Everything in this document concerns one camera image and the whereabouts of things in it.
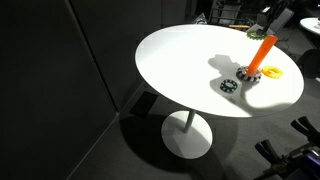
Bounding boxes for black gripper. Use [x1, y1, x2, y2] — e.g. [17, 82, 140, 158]
[257, 0, 290, 37]

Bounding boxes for orange stacking rod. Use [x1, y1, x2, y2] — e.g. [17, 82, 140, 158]
[246, 34, 279, 76]

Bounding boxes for yellow background bar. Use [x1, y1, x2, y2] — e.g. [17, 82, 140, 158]
[228, 24, 251, 30]

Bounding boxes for black background cart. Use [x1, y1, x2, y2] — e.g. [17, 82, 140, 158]
[208, 0, 244, 26]

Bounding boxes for white round side table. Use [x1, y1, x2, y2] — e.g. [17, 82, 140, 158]
[299, 17, 320, 36]

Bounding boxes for small grey background object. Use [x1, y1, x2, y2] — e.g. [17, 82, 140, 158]
[195, 12, 208, 26]

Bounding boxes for white table pole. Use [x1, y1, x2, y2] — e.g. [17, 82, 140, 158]
[184, 109, 197, 134]

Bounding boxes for white round table foot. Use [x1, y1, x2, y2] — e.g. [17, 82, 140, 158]
[160, 110, 214, 160]

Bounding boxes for dark metal stand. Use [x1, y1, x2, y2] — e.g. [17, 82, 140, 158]
[263, 143, 320, 180]

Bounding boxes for black flat floor plate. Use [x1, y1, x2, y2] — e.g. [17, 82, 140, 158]
[129, 91, 160, 118]

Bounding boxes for orange knobbly ring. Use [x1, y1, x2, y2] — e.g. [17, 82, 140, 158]
[260, 65, 284, 80]

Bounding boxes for small black white striped ring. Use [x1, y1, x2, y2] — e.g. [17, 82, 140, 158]
[220, 79, 239, 93]

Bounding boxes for dark green toothed ring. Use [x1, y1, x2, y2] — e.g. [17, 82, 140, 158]
[219, 78, 239, 94]

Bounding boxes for black handled clamp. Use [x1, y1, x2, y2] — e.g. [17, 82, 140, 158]
[254, 139, 288, 168]
[290, 115, 320, 148]

